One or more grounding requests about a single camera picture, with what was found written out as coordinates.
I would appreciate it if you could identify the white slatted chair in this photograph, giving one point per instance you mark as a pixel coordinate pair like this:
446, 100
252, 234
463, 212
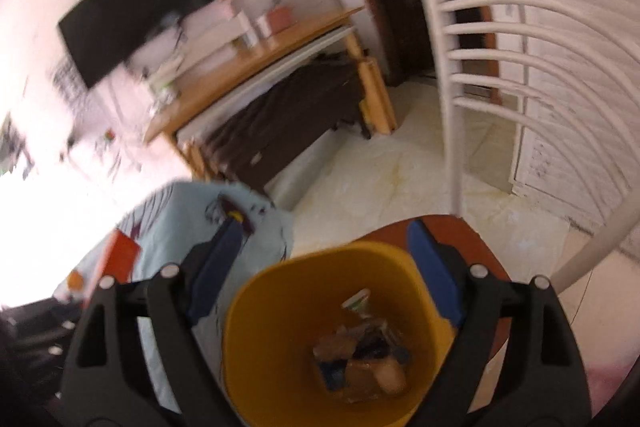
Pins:
452, 107

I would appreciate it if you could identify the black wall television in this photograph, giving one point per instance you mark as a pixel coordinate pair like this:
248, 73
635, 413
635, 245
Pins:
130, 12

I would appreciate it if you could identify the white desk shelf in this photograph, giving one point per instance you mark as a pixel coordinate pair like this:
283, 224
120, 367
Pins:
210, 27

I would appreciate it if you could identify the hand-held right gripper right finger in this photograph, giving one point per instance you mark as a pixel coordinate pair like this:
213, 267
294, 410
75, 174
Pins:
435, 277

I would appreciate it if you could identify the blue cookie packet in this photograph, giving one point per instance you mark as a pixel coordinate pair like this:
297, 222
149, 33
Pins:
372, 348

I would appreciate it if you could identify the red snack packet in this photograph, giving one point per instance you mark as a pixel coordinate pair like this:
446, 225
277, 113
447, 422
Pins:
117, 254

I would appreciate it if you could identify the yellow plastic bin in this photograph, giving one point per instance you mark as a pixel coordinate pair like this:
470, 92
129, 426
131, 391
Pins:
280, 307

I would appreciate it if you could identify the brown bun packet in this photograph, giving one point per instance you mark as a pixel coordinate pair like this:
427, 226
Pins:
386, 377

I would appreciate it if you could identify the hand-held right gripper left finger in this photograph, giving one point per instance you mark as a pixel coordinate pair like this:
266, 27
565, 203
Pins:
220, 267

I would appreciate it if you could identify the pink tissue box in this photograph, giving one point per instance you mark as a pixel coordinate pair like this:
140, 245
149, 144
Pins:
279, 19

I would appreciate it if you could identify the light blue printed tablecloth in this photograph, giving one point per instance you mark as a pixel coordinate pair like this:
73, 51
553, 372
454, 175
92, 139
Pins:
165, 217

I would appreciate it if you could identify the wooden desk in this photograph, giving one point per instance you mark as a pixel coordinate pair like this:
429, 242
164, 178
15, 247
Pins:
235, 72

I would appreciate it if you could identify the dark brown cloth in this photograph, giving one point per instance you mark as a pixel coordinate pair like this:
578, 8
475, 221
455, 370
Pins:
280, 122

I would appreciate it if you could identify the green white carton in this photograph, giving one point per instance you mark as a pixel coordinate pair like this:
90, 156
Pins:
357, 299

